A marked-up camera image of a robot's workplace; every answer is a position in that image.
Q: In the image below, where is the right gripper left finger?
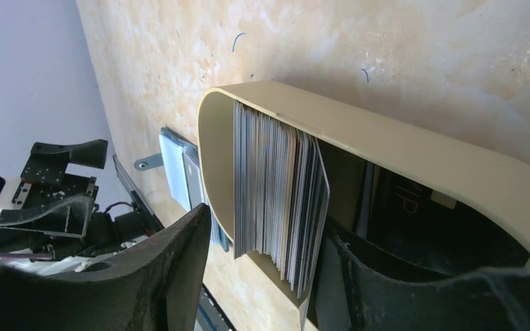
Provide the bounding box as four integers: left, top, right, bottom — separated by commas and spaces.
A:
0, 203, 213, 331

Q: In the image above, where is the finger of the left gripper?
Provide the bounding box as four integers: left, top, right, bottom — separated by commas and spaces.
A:
0, 194, 95, 239
20, 139, 109, 185

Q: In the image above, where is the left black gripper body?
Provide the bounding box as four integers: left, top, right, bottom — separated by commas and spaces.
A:
0, 175, 158, 261

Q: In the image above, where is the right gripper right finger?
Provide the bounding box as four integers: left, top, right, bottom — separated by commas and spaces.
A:
315, 220, 530, 330

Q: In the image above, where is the blue leather card holder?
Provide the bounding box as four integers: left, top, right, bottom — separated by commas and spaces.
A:
133, 127, 232, 253

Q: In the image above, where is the dark card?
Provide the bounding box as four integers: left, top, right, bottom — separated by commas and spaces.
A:
183, 148, 206, 209

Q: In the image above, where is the stack of cards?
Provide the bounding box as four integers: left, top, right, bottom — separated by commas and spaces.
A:
233, 101, 330, 299

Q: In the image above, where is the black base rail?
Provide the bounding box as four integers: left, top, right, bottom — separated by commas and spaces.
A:
113, 156, 234, 330

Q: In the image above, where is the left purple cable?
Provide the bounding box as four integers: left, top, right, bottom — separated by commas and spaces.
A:
0, 248, 55, 262

